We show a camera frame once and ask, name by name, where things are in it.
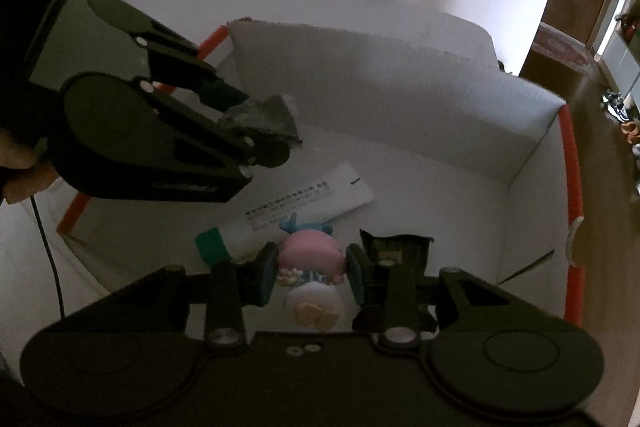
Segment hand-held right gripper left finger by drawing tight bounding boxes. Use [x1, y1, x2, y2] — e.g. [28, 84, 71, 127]
[112, 241, 280, 350]

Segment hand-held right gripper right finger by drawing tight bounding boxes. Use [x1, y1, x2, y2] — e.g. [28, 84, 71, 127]
[346, 243, 521, 350]

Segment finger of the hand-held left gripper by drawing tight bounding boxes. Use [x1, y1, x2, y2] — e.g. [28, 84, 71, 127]
[89, 0, 251, 112]
[134, 77, 292, 181]

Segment pink doll figurine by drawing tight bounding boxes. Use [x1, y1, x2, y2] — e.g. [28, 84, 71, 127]
[276, 213, 348, 333]

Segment black foil packet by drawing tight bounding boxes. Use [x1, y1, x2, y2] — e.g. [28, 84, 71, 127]
[354, 229, 436, 335]

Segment dark grey cloth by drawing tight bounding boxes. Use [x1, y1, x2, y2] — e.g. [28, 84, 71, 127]
[217, 94, 303, 145]

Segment white toothpaste tube teal cap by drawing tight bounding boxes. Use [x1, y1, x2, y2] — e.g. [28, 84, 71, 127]
[195, 161, 375, 265]

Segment red cardboard box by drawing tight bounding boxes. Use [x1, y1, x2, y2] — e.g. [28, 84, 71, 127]
[56, 18, 585, 328]

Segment person's left hand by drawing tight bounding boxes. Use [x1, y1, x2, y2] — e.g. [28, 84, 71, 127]
[0, 129, 57, 205]

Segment patterned red rug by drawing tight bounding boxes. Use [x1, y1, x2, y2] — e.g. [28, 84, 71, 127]
[530, 23, 593, 68]

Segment row of shoes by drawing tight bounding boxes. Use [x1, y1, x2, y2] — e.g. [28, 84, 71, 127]
[602, 89, 640, 195]

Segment white wardrobe cabinets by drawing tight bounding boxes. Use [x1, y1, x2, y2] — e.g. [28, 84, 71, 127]
[597, 0, 640, 108]

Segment black cable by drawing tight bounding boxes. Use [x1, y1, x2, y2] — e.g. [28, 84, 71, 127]
[30, 194, 66, 320]

